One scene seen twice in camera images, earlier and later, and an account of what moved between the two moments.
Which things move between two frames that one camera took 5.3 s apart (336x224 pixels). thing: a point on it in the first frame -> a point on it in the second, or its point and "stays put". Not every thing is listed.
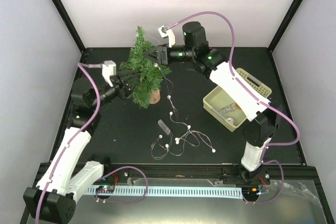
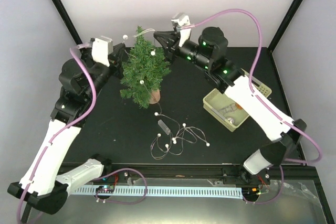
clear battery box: [164, 126] stays put
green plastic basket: [223, 106] stays put
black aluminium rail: [207, 174] stays put
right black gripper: [163, 57] -> [169, 40]
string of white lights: [190, 128] -> [172, 134]
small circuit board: [105, 188] stays put
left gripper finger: [128, 74] -> [120, 53]
